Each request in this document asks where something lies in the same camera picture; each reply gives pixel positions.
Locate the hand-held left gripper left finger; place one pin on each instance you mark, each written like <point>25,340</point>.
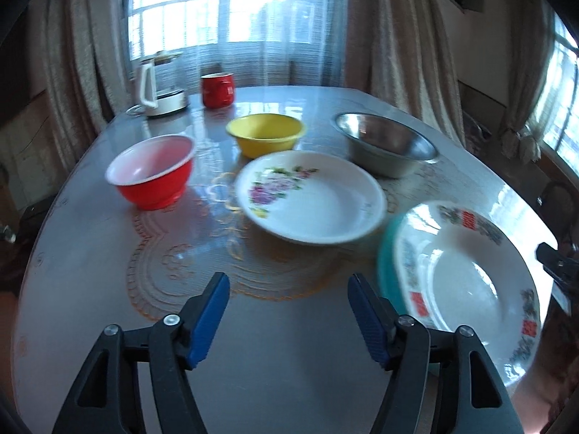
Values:
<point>208,316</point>

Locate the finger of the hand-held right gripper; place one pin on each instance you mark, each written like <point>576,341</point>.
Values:
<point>558,264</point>

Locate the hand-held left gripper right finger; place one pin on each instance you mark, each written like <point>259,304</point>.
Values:
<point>368,321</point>

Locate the white plate with red-green rim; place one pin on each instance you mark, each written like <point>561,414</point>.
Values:
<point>466,289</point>

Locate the white floral plate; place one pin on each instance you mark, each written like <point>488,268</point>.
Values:
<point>316,199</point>

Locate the stainless steel bowl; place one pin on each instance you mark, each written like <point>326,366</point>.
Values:
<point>389,147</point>

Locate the yellow bowl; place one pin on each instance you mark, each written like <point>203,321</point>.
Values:
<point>264,138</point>

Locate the teal plate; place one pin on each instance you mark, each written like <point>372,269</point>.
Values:
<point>386,266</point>

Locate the lace table doily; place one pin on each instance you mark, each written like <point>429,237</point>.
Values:
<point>217,253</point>

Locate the red bowl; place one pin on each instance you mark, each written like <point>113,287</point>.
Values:
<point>151,174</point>

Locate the tied beige curtain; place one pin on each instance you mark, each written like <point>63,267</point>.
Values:
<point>529,113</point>

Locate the small side window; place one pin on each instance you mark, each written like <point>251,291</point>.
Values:
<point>565,99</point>

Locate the red mug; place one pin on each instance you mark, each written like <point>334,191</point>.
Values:
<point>218,90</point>

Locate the white electric glass kettle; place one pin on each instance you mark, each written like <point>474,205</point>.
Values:
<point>160,88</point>

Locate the sheer white curtain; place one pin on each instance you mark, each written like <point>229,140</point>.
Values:
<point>253,22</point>

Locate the large paned window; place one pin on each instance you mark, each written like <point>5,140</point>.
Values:
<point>271,13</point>

